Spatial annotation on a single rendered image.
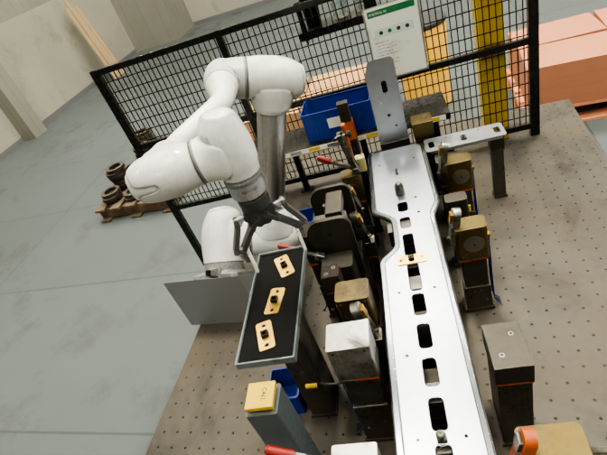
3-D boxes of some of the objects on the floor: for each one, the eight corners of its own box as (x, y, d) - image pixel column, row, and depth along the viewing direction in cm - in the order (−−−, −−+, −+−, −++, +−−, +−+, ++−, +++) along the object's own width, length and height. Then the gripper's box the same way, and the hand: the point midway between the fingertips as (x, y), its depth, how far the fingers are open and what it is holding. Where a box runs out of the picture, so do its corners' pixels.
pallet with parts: (98, 224, 443) (71, 187, 418) (154, 157, 533) (135, 123, 508) (172, 213, 414) (147, 172, 389) (218, 144, 504) (200, 107, 479)
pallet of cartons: (685, 49, 365) (695, -14, 338) (738, 98, 300) (757, 24, 273) (506, 83, 411) (503, 30, 385) (518, 133, 346) (517, 72, 319)
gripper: (203, 222, 106) (239, 287, 118) (303, 177, 107) (328, 246, 120) (200, 207, 112) (235, 270, 124) (294, 164, 114) (319, 231, 126)
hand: (279, 255), depth 121 cm, fingers open, 13 cm apart
